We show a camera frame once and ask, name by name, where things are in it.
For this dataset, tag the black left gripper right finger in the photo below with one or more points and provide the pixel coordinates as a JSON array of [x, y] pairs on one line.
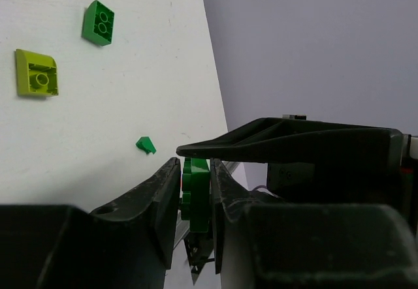
[[275, 245]]

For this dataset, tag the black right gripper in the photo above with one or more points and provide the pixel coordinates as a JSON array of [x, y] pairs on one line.
[[319, 162]]

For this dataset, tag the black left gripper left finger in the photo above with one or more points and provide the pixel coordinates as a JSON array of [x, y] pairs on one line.
[[126, 243]]

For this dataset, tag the green lego from plate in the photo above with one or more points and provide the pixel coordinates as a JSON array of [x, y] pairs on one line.
[[195, 204]]

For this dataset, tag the small green wedge lego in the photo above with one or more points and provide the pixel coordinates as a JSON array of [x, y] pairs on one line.
[[145, 144]]

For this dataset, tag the lime lego brick lower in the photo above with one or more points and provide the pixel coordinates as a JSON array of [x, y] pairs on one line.
[[36, 74]]

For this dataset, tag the green square lego brick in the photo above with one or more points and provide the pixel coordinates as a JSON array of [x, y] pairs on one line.
[[98, 24]]

